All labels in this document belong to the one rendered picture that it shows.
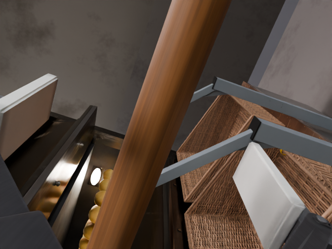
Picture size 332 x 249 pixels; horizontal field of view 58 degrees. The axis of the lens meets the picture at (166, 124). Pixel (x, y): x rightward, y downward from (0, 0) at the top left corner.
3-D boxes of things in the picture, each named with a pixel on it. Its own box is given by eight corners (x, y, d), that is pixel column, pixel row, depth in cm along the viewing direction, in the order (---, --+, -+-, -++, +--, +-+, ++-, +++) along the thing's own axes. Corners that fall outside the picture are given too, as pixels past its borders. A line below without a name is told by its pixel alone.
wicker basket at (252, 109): (239, 221, 136) (182, 204, 132) (216, 166, 189) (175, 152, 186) (288, 125, 122) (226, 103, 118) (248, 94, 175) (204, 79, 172)
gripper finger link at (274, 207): (293, 202, 13) (308, 206, 14) (249, 140, 20) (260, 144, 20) (263, 252, 14) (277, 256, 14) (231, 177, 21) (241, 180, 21)
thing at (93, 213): (68, 311, 151) (57, 309, 150) (89, 244, 196) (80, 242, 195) (101, 215, 133) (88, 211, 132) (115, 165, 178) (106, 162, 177)
